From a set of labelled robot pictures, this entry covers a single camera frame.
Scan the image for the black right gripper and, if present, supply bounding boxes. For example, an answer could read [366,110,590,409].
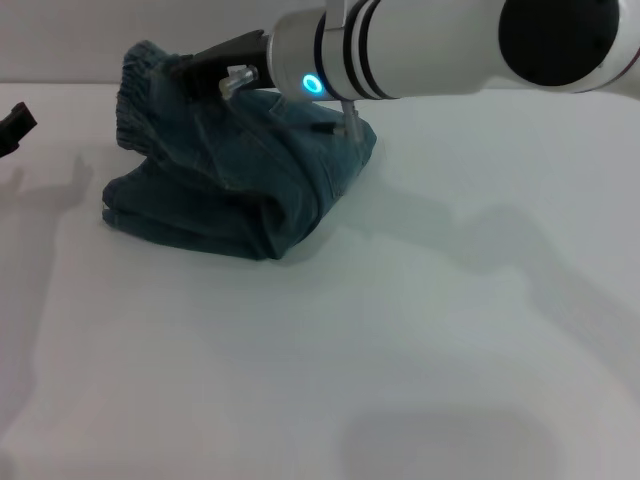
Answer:
[168,29,276,98]

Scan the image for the blue denim shorts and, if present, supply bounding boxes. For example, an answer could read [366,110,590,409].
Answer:
[101,39,379,262]

